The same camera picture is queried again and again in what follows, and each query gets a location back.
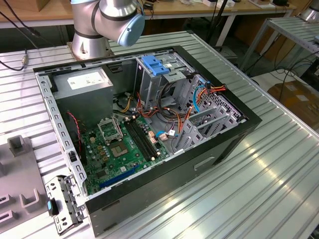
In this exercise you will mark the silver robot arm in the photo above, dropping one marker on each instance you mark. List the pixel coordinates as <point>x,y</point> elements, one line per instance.
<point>84,25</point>

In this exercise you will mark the metal disk bay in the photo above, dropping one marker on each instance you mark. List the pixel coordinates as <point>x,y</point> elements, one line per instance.
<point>192,129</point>

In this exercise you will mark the black RAM slot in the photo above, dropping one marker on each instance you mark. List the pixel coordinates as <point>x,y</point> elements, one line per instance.
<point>145,139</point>
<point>148,139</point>
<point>141,139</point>
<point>137,139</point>

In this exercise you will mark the metal drive cage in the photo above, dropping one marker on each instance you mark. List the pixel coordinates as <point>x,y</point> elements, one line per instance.
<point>149,87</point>

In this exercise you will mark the CPU socket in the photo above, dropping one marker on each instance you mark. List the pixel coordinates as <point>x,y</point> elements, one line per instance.
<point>119,150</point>

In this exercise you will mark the blue drive cage latch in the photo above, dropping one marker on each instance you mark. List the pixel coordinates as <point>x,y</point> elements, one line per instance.
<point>153,66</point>

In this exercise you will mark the black open PC case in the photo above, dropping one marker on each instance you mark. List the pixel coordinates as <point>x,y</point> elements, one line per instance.
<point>174,179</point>

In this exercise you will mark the blue expansion slot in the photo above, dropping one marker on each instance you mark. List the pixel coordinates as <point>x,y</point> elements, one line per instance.
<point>119,177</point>

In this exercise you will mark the green motherboard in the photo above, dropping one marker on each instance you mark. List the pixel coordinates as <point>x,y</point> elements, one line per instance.
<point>99,159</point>

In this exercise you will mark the grey power supply unit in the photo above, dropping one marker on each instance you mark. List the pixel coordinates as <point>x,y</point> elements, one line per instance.
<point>84,102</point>

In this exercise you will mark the wooden desk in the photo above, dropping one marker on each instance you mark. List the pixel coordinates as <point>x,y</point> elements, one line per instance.
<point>174,10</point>

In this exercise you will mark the small white box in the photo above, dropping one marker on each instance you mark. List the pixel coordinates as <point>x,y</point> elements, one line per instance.
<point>211,3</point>

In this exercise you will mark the flat brown cardboard box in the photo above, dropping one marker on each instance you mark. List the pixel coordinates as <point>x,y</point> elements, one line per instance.
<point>294,99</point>

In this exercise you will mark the black clip with blue tab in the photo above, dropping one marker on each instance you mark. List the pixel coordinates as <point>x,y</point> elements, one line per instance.
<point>53,207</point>

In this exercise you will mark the grey parts rack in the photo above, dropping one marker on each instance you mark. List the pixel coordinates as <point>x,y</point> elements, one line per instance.
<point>22,174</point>

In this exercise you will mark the metal slat table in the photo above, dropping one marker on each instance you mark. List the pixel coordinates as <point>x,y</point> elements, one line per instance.
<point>291,27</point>

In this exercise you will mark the metal card retention bracket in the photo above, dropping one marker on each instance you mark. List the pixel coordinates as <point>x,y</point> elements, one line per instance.
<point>65,189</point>

